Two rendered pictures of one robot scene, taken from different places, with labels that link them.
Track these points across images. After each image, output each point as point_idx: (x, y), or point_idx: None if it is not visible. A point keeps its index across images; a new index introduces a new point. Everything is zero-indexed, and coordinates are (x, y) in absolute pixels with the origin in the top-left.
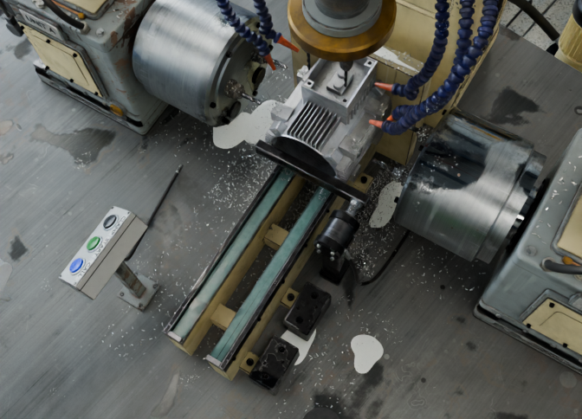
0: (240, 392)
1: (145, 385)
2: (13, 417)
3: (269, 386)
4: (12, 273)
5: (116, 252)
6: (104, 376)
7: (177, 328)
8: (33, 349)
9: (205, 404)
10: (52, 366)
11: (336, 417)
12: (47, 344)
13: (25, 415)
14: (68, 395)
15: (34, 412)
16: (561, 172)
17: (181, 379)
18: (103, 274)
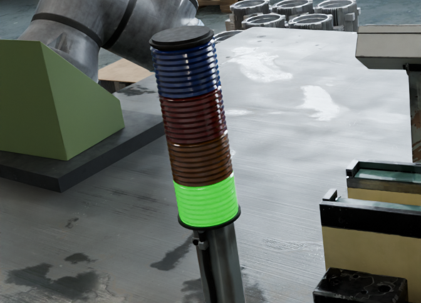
0: (312, 299)
1: (300, 226)
2: (244, 164)
3: (319, 287)
4: (400, 129)
5: (419, 42)
6: (303, 200)
7: (366, 171)
8: (320, 156)
9: (287, 273)
10: (304, 169)
11: (198, 36)
12: (329, 162)
13: (247, 168)
14: (274, 184)
15: (251, 172)
16: None
17: (316, 249)
18: (386, 46)
